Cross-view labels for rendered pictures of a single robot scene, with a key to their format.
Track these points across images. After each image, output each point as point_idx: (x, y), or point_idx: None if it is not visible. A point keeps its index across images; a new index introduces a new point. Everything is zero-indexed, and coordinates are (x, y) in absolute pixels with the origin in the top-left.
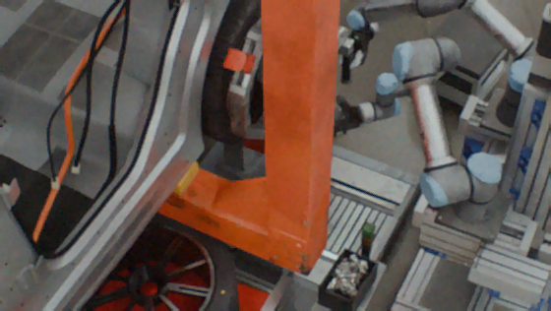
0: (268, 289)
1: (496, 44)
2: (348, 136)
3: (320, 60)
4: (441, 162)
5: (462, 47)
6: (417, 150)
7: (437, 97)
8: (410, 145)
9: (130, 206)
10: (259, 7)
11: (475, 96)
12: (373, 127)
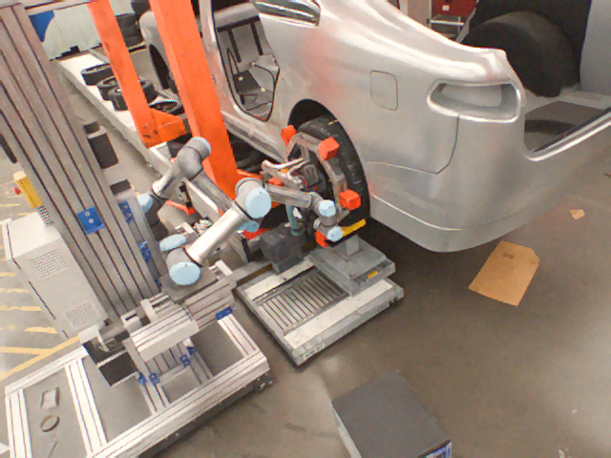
0: (253, 239)
1: (366, 443)
2: (371, 343)
3: (174, 72)
4: (157, 180)
5: (375, 405)
6: (333, 382)
7: (175, 166)
8: (341, 380)
9: (257, 131)
10: (315, 133)
11: (228, 274)
12: (373, 362)
